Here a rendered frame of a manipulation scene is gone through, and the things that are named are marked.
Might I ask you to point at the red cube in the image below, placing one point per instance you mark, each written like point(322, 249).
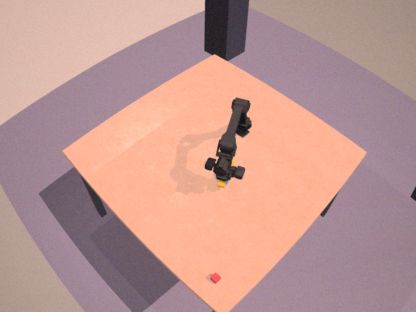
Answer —
point(215, 278)

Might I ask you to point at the yellow bar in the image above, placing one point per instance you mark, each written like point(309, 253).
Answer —
point(222, 183)

